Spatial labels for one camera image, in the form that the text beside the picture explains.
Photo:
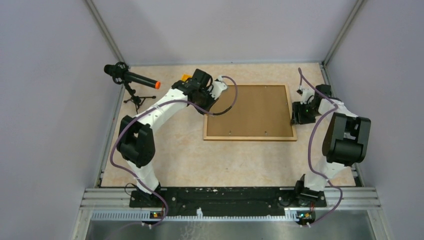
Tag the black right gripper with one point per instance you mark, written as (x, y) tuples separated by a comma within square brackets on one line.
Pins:
[(297, 117)]

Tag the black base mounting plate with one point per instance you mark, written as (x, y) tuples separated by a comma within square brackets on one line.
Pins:
[(226, 201)]

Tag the yellow plastic box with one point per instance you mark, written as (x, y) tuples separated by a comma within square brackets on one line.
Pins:
[(185, 77)]

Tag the wooden picture frame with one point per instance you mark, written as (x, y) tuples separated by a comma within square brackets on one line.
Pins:
[(262, 112)]

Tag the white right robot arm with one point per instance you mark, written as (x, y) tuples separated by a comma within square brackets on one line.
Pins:
[(345, 142)]

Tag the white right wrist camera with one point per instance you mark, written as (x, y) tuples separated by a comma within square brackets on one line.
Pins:
[(301, 91)]

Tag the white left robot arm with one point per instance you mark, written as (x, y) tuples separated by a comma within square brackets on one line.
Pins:
[(137, 142)]

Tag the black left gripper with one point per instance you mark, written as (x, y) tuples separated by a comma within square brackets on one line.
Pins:
[(211, 100)]

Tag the aluminium front rail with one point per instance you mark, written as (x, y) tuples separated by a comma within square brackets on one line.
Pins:
[(352, 213)]

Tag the black microphone orange tip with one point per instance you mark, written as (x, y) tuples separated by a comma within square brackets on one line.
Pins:
[(120, 74)]

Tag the black mini tripod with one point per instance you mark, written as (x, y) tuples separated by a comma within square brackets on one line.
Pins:
[(135, 99)]

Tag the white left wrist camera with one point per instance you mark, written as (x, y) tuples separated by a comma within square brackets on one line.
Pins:
[(217, 88)]

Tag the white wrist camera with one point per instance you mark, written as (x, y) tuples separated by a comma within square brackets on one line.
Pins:
[(301, 91), (217, 88)]

